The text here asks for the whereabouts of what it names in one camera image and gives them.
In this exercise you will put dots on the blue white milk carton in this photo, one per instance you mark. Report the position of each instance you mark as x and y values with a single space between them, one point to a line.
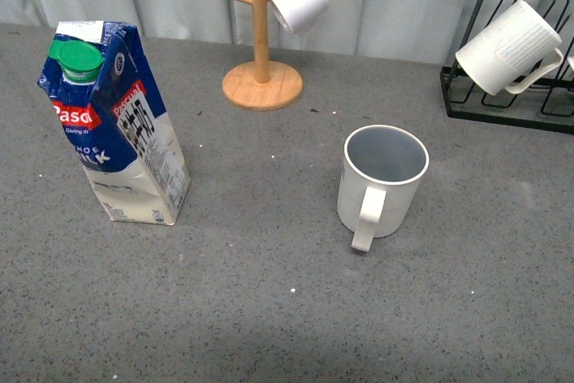
102 89

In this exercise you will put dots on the cream ribbed mug grey inside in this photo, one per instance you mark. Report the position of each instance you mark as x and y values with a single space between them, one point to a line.
383 167

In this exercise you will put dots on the black wire mug rack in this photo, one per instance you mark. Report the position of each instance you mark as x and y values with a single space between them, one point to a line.
547 104

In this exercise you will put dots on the cream ribbed mug on rack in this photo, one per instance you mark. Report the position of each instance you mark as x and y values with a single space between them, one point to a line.
512 52

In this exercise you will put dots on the wooden mug tree stand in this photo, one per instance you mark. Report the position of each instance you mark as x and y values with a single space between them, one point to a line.
261 84

